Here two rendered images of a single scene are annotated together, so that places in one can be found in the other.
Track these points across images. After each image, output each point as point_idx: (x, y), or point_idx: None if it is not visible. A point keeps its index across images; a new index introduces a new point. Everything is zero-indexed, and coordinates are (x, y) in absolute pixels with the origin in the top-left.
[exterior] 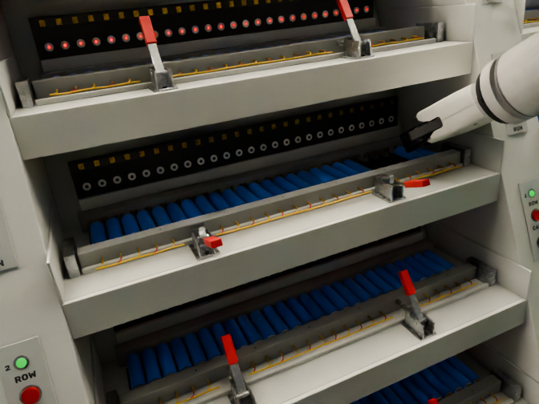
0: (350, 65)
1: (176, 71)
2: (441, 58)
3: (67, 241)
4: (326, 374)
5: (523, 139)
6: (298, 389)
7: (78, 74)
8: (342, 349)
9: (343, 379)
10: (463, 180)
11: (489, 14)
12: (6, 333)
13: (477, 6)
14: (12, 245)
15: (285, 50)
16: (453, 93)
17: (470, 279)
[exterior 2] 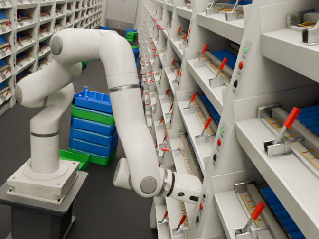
0: (192, 140)
1: (201, 110)
2: (201, 166)
3: (186, 132)
4: (171, 207)
5: (196, 231)
6: (169, 201)
7: (199, 97)
8: (179, 213)
9: (167, 210)
10: (190, 214)
11: (211, 170)
12: (167, 136)
13: (211, 161)
14: (171, 124)
15: (210, 124)
16: (177, 172)
17: None
